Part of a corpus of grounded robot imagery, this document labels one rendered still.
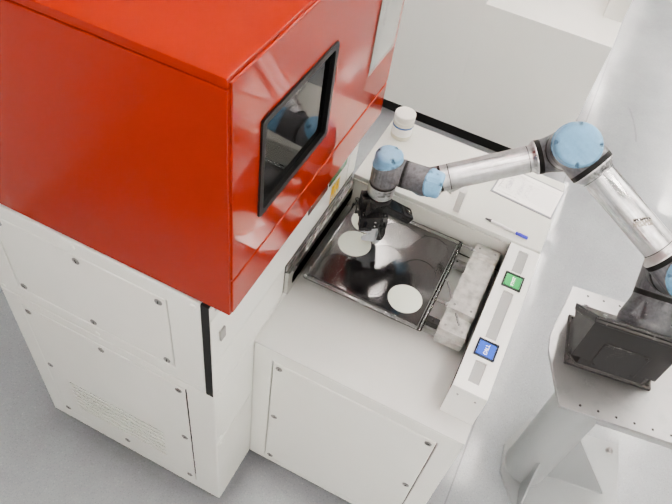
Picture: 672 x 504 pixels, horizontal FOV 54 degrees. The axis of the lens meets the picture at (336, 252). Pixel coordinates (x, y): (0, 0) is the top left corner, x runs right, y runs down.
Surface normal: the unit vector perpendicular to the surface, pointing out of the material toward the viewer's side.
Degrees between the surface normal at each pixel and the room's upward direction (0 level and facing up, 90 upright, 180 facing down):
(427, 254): 0
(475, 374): 0
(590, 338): 90
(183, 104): 90
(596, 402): 0
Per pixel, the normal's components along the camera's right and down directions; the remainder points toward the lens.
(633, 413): 0.12, -0.64
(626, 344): -0.30, 0.71
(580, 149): -0.23, -0.05
